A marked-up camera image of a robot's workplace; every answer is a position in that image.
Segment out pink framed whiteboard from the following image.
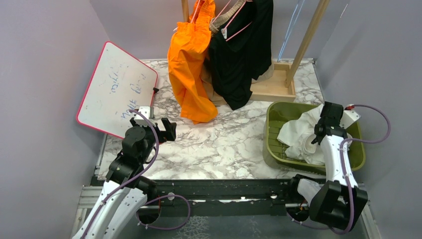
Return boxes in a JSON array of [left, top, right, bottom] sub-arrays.
[[76, 41, 159, 138]]

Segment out black shorts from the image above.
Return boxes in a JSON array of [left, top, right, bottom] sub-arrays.
[[209, 0, 274, 110]]

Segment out blue wire hanger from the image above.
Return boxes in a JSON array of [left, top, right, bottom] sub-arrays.
[[277, 0, 306, 62]]

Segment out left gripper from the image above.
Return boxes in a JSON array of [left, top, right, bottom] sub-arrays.
[[131, 117, 176, 163]]

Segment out orange shorts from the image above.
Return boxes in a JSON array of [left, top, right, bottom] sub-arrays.
[[167, 0, 218, 124]]

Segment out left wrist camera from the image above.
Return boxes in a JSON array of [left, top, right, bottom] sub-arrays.
[[129, 106, 154, 126]]

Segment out olive green plastic basket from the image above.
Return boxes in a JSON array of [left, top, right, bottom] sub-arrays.
[[262, 101, 366, 175]]

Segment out wooden clothes rack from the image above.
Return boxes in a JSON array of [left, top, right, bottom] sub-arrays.
[[201, 0, 328, 106]]

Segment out beige garment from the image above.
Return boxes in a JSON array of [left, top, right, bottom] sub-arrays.
[[209, 0, 246, 36]]

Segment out white shorts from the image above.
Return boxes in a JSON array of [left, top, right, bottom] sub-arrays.
[[277, 102, 351, 167]]

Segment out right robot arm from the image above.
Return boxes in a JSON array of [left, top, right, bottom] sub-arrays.
[[287, 102, 368, 235]]

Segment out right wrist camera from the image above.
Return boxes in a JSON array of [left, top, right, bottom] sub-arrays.
[[339, 105, 361, 129]]

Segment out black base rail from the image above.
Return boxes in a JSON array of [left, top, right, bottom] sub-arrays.
[[137, 179, 306, 220]]

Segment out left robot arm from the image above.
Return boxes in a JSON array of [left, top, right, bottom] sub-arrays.
[[73, 118, 177, 239]]

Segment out pink wire hanger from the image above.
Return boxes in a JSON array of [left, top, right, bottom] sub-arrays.
[[190, 0, 252, 42]]

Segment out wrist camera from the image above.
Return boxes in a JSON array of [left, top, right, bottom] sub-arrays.
[[129, 106, 154, 126], [339, 105, 361, 129]]

